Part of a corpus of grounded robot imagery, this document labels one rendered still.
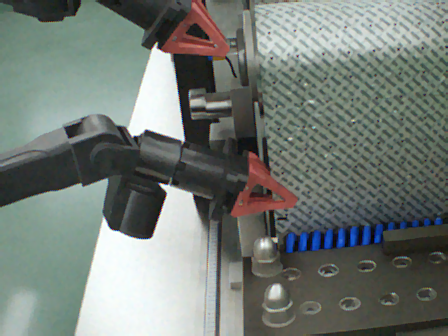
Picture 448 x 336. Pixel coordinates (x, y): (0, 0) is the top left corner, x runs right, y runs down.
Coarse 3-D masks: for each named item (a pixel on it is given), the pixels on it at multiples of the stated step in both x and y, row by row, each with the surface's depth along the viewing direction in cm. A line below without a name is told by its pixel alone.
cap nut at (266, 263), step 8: (256, 240) 93; (264, 240) 92; (272, 240) 93; (256, 248) 93; (264, 248) 92; (272, 248) 92; (256, 256) 93; (264, 256) 92; (272, 256) 93; (256, 264) 93; (264, 264) 93; (272, 264) 93; (280, 264) 94; (256, 272) 94; (264, 272) 93; (272, 272) 93
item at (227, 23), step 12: (216, 0) 190; (228, 0) 190; (240, 0) 190; (216, 12) 191; (228, 12) 191; (240, 12) 191; (216, 24) 193; (228, 24) 193; (240, 24) 193; (228, 36) 195
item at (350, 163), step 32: (416, 96) 92; (288, 128) 93; (320, 128) 93; (352, 128) 93; (384, 128) 94; (416, 128) 94; (288, 160) 95; (320, 160) 95; (352, 160) 96; (384, 160) 96; (416, 160) 96; (320, 192) 98; (352, 192) 98; (384, 192) 98; (416, 192) 98; (288, 224) 100; (320, 224) 100; (352, 224) 100; (384, 224) 100
